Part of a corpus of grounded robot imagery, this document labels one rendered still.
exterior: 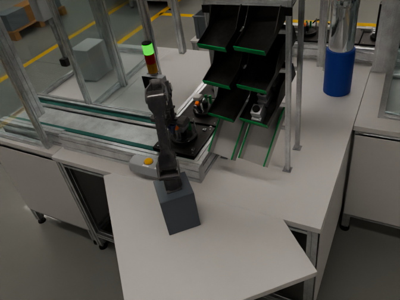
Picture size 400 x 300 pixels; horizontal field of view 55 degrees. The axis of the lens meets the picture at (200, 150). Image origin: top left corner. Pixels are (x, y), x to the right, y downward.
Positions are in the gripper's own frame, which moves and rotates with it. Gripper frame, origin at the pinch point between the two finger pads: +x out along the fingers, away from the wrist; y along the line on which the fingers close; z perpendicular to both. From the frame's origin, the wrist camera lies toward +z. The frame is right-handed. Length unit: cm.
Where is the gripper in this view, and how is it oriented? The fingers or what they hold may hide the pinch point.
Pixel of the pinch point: (171, 127)
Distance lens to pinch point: 182.4
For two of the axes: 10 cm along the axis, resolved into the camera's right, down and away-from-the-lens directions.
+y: 8.9, 1.9, -4.2
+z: -4.5, 6.1, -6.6
